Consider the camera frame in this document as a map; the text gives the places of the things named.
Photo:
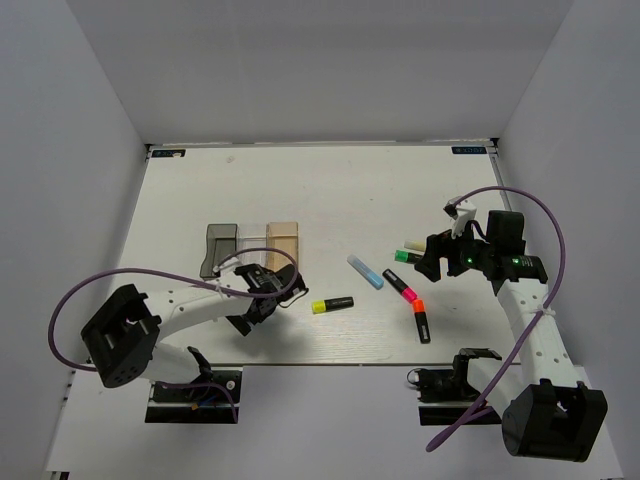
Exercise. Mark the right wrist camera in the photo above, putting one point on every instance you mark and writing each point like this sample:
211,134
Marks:
461,212

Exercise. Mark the pink highlighter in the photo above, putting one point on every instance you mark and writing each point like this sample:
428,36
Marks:
400,286

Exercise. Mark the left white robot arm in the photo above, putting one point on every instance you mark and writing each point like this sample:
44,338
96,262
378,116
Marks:
126,337

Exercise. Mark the left blue corner label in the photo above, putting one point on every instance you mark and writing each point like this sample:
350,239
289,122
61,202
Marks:
168,153

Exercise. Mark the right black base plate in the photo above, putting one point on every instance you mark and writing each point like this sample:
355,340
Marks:
441,398

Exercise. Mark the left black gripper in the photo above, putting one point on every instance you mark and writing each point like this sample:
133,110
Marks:
240,323

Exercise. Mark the yellow highlighter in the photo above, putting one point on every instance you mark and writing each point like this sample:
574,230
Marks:
328,305

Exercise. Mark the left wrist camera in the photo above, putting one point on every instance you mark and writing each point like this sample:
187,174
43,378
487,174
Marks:
228,265

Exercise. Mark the clear plastic container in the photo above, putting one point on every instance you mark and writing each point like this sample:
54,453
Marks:
252,235

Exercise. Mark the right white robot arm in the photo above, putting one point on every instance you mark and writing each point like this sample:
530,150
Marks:
546,409

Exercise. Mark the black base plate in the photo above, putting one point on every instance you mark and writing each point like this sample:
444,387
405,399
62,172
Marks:
200,405
441,398

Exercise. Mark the tan plastic container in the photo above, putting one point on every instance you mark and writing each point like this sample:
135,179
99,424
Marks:
282,236

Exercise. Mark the green highlighter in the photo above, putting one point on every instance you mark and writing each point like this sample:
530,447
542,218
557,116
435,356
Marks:
407,256

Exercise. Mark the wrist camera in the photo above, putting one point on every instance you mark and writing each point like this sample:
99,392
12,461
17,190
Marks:
228,265
461,212

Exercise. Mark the cream highlighter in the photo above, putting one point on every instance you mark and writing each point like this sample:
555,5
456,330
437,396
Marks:
415,245

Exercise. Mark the light blue marker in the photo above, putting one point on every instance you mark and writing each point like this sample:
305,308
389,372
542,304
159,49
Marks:
375,280

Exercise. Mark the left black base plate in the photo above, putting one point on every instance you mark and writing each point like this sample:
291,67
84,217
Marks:
200,405

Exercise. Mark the dark grey plastic container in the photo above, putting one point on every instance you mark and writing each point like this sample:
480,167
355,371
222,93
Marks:
220,241

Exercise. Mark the blue corner label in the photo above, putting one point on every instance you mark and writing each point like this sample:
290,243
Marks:
168,153
469,150

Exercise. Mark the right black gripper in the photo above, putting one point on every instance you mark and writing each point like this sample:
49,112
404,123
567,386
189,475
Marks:
436,245

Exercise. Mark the orange highlighter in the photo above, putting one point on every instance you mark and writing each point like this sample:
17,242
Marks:
421,320

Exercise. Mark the right blue corner label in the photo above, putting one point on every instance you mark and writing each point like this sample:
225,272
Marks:
469,150

